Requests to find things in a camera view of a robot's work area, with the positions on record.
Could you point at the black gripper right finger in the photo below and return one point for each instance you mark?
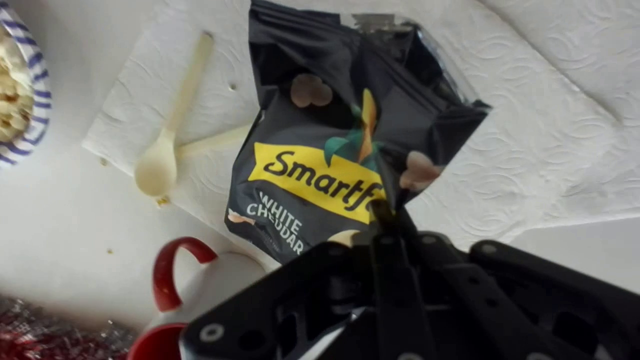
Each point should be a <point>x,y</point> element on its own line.
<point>521,290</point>

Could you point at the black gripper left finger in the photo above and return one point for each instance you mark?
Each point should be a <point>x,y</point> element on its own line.
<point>320,271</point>

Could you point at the black Smartfood popcorn packet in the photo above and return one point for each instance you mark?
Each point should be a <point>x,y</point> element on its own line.
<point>312,181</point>

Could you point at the white paper towel with cutlery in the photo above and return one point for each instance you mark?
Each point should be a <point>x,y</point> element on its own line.
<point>521,153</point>

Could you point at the plain white paper towel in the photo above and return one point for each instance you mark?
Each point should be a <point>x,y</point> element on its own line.
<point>586,40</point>

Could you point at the red and silver tinsel garland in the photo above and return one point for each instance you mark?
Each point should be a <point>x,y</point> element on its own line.
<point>52,333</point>

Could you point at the blue striped white bowl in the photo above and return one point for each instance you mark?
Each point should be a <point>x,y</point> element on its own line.
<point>23,86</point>

